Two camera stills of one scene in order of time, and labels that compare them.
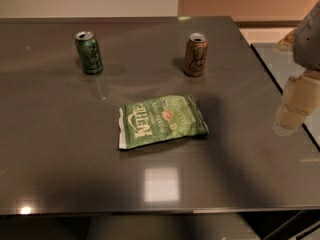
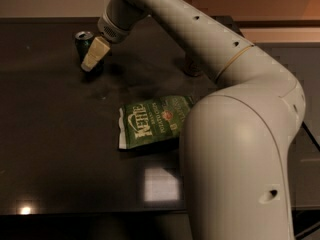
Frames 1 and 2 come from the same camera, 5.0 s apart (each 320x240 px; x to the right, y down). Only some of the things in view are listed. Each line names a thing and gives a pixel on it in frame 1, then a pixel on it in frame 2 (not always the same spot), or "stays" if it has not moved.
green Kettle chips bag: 160,119 stays
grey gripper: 308,43 → 111,31
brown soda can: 196,54 stays
